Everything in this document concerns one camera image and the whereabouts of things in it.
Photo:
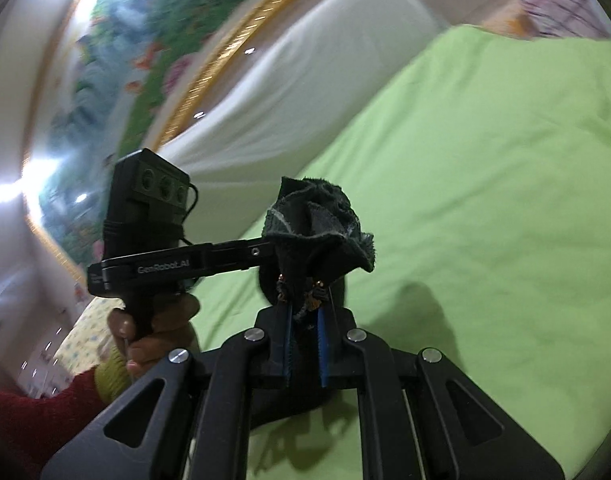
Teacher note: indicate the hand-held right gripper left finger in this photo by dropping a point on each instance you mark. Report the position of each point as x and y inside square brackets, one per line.
[287, 355]

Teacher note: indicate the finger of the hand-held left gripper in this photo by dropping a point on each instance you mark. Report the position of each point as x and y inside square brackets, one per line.
[240, 255]

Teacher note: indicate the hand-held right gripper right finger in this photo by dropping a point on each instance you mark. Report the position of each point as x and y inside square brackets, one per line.
[323, 355]

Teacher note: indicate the dark pants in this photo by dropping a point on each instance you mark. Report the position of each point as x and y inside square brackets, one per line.
[310, 240]

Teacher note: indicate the person's left forearm red sleeve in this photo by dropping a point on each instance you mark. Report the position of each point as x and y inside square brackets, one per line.
[50, 410]

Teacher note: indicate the person's left hand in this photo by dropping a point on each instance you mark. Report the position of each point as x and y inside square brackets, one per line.
[155, 330]

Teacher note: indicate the yellow patterned cloth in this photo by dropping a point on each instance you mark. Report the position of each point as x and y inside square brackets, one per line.
[82, 335]

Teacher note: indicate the gold framed floral painting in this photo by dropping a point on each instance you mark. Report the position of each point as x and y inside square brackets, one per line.
[135, 85]

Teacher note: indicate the white upholstered headboard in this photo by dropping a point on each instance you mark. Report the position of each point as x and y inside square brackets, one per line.
[295, 85]

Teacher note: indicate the green bed sheet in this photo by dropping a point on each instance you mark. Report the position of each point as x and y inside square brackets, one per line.
[435, 210]

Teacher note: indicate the pink checkered pillow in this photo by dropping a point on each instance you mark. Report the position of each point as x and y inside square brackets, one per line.
[560, 5]

